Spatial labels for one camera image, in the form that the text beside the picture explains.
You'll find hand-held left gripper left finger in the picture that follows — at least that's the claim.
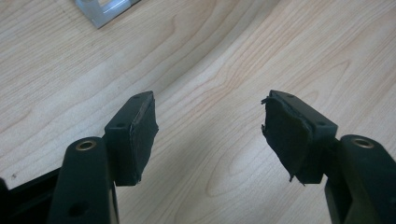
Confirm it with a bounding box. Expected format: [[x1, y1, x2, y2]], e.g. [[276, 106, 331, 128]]
[[104, 90, 160, 188]]

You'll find grey two-tier shoe rack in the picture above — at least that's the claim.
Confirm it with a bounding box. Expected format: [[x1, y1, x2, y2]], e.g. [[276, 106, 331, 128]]
[[74, 0, 142, 30]]

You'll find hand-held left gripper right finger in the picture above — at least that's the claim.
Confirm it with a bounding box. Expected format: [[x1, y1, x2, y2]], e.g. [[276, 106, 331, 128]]
[[260, 90, 339, 188]]

